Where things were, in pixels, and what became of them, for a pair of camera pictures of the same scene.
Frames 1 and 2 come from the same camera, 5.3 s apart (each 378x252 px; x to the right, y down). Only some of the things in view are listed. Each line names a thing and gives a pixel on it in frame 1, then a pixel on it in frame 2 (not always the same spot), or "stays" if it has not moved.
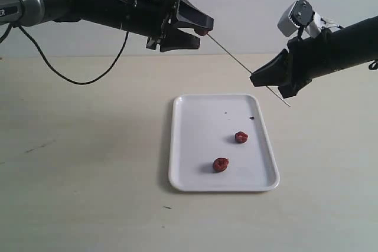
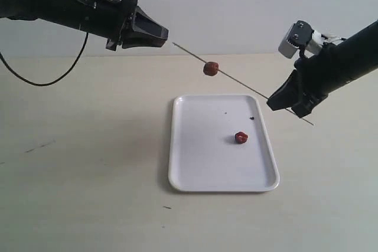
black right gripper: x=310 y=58 to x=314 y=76
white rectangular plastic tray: x=204 y=128 stays
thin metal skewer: x=246 y=69 to x=287 y=110
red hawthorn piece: x=241 y=137 stays
